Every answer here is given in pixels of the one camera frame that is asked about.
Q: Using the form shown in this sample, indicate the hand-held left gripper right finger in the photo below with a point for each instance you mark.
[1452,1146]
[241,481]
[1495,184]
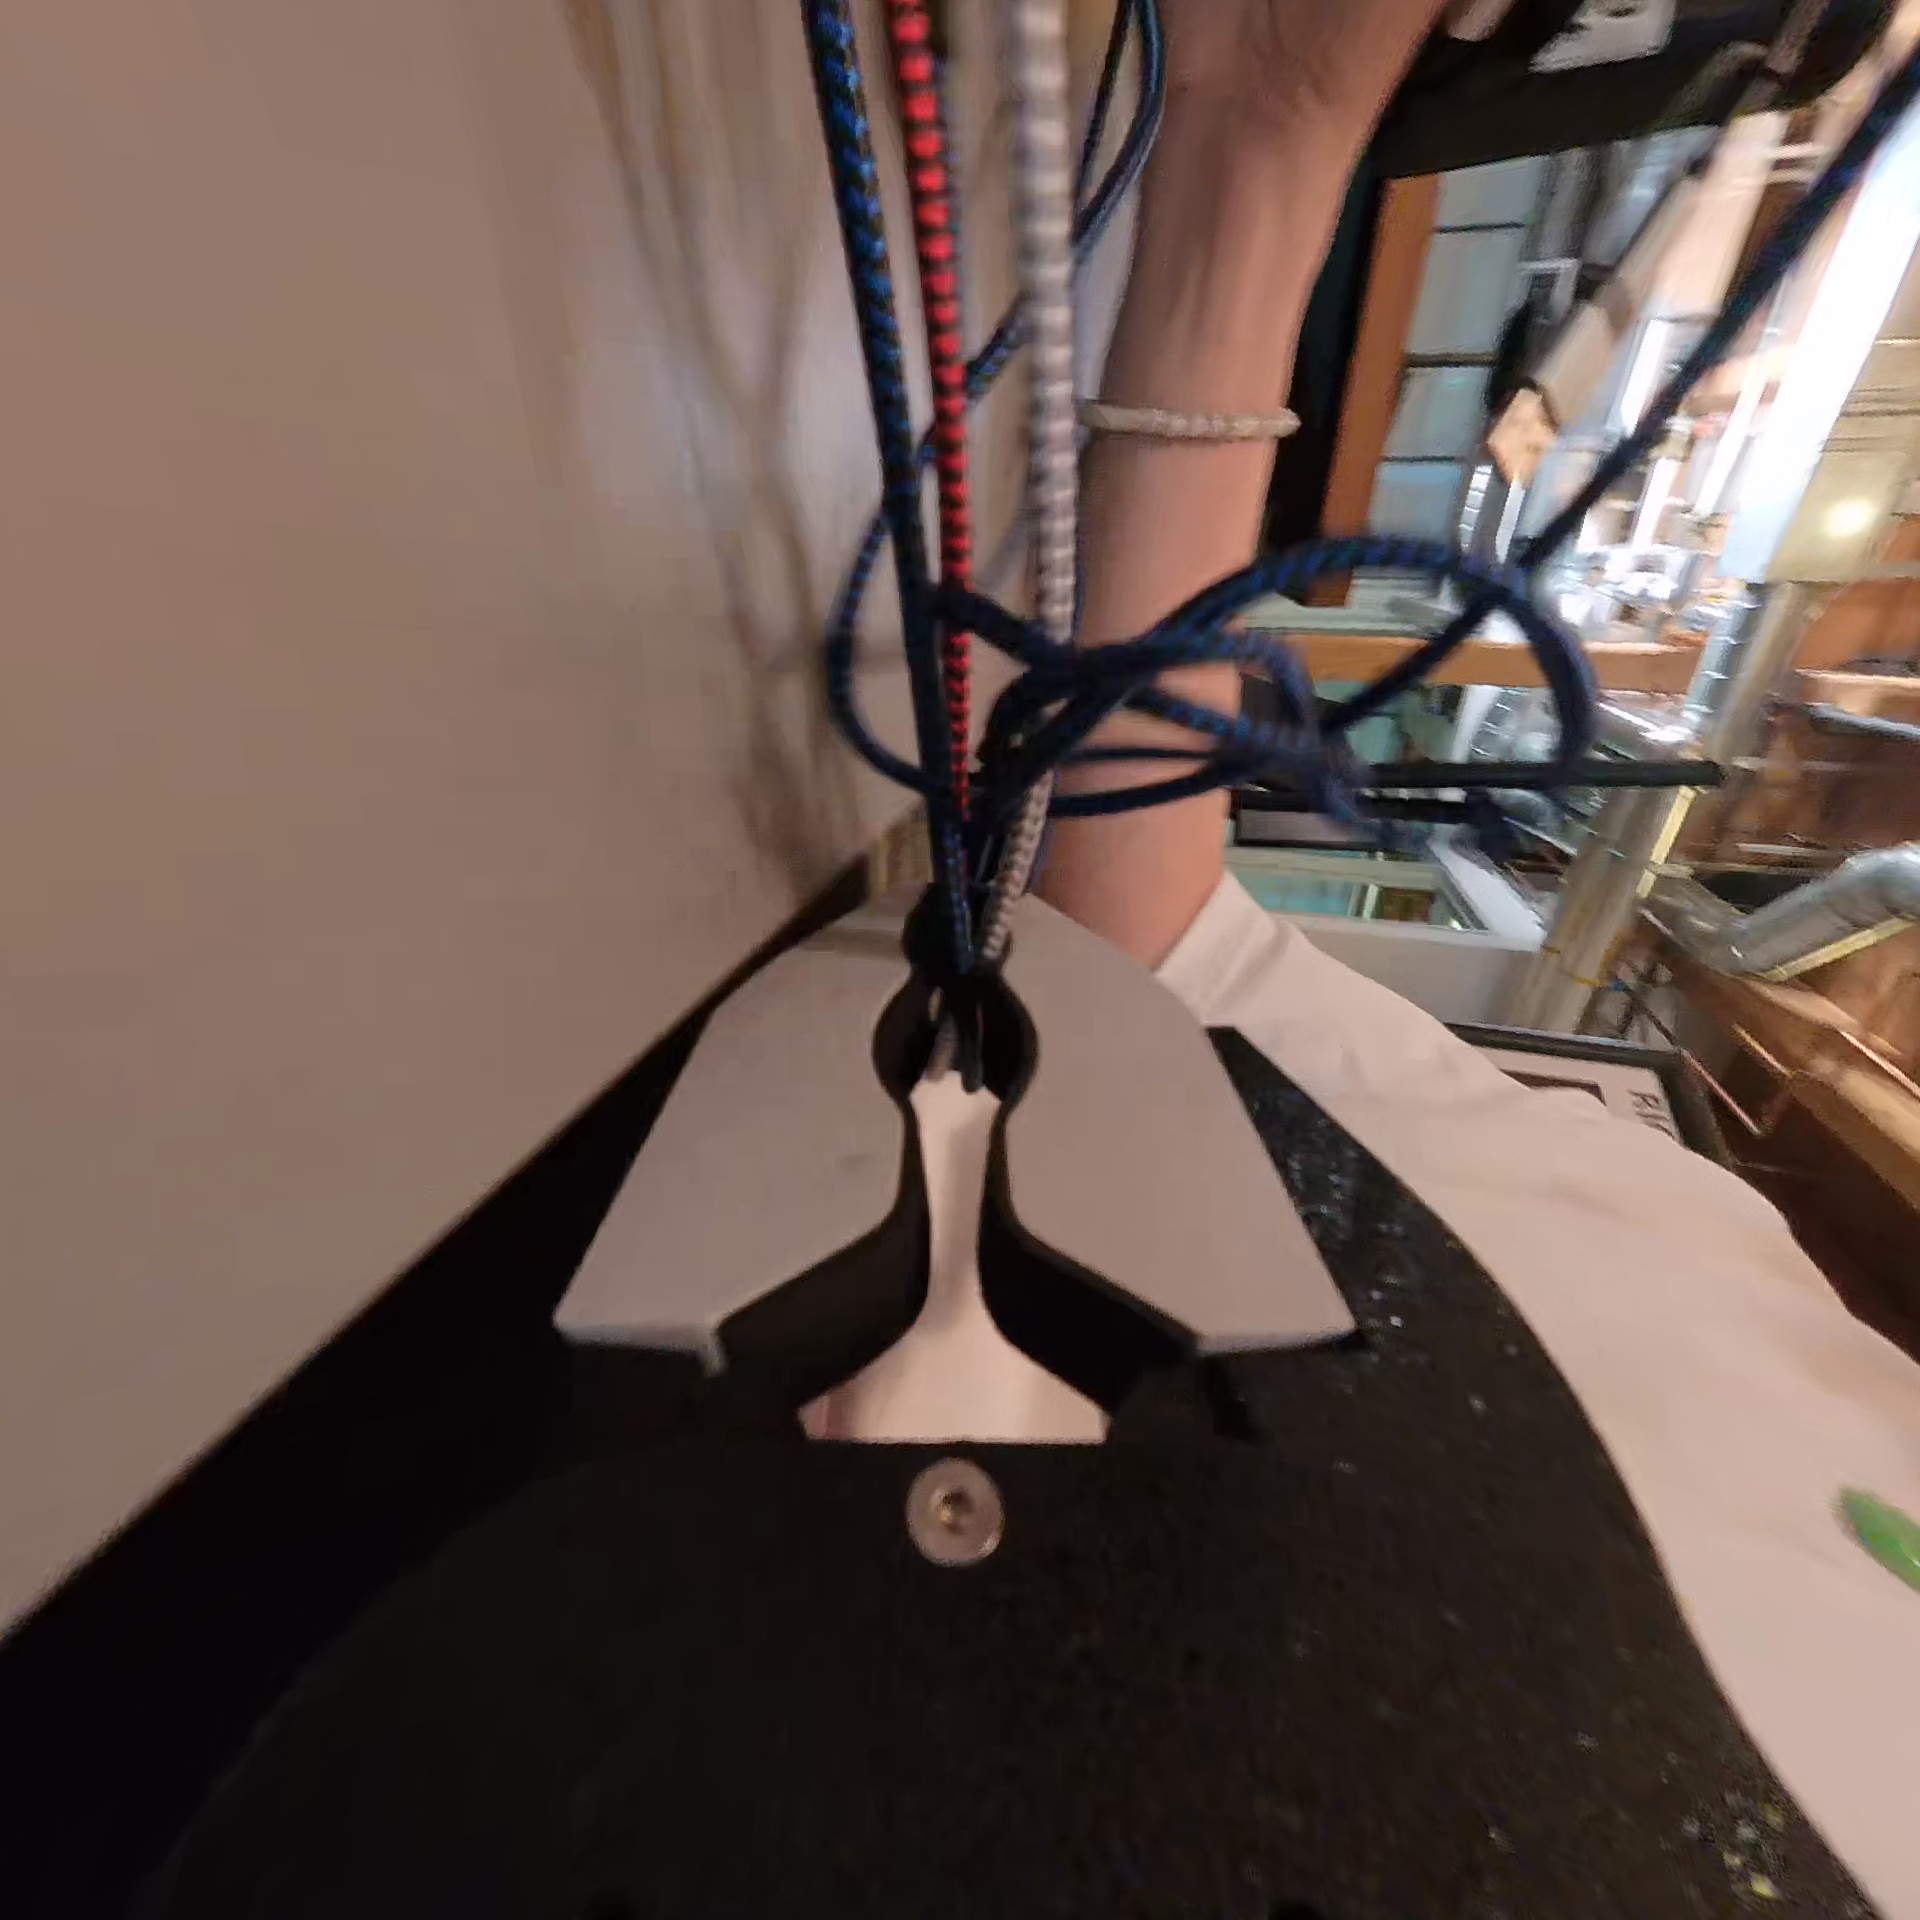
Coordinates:
[1171,1186]

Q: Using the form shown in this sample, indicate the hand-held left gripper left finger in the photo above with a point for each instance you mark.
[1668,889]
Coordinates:
[750,1170]

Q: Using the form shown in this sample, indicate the person's right forearm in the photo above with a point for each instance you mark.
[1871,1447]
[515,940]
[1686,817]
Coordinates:
[1171,602]

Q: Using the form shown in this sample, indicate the person's right hand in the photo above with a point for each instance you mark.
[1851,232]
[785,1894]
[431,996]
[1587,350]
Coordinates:
[1306,75]

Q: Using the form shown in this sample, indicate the black framed marker sign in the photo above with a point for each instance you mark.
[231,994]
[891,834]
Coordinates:
[1590,1073]

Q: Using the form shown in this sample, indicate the white t-shirt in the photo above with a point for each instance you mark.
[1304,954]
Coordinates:
[1650,1275]

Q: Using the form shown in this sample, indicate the wooden pillar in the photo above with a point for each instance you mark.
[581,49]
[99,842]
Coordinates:
[1575,662]

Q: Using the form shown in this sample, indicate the silver round duct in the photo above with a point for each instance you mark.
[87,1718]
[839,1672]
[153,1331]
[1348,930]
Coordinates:
[1801,916]
[1612,887]

